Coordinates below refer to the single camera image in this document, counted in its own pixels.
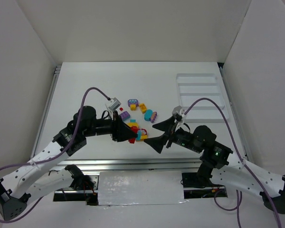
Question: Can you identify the yellow oval lego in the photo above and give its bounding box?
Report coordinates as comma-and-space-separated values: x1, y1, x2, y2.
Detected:
127, 122, 139, 129

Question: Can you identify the red arch lego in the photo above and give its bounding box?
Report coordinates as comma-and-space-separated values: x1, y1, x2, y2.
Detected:
131, 126, 139, 138

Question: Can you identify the purple fan lego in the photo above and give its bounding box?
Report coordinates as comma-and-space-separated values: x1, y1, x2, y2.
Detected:
150, 112, 157, 123

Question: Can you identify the teal square lego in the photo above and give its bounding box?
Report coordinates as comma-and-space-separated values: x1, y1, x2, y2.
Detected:
136, 130, 142, 141

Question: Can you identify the teal oval lego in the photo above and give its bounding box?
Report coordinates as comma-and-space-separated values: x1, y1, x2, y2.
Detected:
144, 109, 153, 121

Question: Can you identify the yellow curved lego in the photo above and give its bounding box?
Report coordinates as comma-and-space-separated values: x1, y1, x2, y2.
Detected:
139, 103, 148, 114

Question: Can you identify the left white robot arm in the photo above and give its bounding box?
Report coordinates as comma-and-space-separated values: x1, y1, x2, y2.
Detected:
0, 106, 137, 223

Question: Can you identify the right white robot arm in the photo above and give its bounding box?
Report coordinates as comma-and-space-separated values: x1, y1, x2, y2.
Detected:
144, 116, 285, 214

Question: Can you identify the purple curved lego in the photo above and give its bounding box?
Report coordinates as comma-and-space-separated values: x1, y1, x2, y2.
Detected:
119, 111, 131, 121

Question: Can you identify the yellow flat lego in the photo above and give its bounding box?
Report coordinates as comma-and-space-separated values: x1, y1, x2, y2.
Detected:
136, 135, 148, 142

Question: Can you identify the small yellow lego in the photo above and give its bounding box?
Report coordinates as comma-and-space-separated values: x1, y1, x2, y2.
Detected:
130, 104, 137, 111

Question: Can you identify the purple flower lego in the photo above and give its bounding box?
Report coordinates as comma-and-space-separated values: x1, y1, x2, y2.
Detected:
127, 99, 139, 107

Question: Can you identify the white compartment tray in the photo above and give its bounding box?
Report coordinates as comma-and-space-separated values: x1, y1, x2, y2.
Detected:
176, 73, 229, 123

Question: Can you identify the white foam board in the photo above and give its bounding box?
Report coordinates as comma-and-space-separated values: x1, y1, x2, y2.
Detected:
98, 171, 185, 206

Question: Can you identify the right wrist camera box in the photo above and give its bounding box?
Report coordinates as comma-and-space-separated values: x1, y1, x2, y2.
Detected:
172, 105, 185, 117

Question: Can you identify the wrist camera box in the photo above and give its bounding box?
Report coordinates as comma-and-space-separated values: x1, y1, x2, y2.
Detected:
172, 105, 185, 117
107, 97, 121, 111

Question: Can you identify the aluminium frame rail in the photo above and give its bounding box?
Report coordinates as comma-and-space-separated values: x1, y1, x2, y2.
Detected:
51, 158, 251, 171

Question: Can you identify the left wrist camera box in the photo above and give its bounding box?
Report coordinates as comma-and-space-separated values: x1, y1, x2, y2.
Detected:
107, 97, 121, 111

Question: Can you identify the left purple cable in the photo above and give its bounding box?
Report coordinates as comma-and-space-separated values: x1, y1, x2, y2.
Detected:
0, 87, 111, 224

